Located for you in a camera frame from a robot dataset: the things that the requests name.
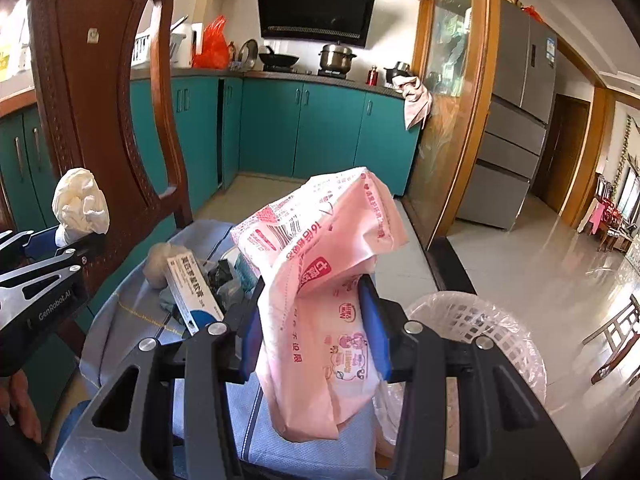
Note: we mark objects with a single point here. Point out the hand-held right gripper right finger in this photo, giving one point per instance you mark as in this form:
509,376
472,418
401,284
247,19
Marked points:
374,330

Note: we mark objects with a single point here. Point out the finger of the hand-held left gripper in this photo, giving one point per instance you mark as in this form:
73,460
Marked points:
85,250
42,242

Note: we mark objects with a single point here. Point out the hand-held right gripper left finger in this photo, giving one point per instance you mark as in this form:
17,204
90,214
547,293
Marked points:
250,345

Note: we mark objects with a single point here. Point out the white tissue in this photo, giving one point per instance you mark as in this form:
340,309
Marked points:
80,205

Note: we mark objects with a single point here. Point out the green snack bag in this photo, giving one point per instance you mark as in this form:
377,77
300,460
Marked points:
246,272

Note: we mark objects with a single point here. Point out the pink plastic package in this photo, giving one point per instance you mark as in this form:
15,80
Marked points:
320,240

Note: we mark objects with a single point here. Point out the white lined plastic basket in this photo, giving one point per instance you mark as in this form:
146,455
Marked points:
500,340

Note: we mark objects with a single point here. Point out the person's left hand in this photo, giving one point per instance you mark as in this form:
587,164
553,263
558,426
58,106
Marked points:
20,405

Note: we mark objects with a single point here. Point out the black crumpled plastic wrapper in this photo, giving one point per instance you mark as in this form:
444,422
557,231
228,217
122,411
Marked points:
220,280

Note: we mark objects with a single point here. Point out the beige crumpled paper ball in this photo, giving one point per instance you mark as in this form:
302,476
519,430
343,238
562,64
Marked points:
160,265

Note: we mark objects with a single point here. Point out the white paper cup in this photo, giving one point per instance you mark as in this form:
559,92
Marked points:
192,292

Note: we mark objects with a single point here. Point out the blue-grey table cloth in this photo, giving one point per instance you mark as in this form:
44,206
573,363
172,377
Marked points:
130,320

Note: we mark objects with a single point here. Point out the carved wooden chair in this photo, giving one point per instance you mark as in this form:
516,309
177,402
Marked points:
100,110

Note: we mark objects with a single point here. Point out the teal lower kitchen cabinets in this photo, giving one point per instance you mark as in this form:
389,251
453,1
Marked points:
325,130

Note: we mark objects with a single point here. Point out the white dish rack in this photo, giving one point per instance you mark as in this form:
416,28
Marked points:
160,42

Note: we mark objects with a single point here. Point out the pink white towel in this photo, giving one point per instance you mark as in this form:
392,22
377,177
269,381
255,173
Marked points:
415,102

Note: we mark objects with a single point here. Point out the orange plastic bag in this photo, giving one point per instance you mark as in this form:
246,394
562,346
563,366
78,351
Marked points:
210,47

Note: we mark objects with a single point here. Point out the slatted wooden chair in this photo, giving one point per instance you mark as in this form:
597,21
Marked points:
617,332

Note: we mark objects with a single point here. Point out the steel pot lid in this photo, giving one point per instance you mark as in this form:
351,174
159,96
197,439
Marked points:
247,55

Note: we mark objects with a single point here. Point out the red bottle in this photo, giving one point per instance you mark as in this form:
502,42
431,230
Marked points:
372,76

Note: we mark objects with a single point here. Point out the brown wooden door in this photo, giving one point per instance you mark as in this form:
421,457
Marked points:
560,155

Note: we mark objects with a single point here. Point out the black lidded pot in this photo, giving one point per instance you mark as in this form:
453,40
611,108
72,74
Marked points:
397,72

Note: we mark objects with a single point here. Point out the red dining chairs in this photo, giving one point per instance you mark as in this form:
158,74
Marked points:
607,215

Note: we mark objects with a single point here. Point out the silver refrigerator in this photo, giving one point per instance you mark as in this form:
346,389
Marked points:
515,110

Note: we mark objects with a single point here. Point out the gas stove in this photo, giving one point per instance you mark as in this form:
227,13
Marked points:
305,72

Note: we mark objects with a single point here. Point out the black wok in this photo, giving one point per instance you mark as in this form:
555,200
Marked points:
277,59

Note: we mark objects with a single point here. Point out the steel cooking pot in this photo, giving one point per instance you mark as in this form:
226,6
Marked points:
336,57

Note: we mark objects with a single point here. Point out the wood-framed glass partition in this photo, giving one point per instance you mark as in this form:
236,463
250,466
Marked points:
450,60

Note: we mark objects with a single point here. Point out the black range hood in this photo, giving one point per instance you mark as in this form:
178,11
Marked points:
315,7

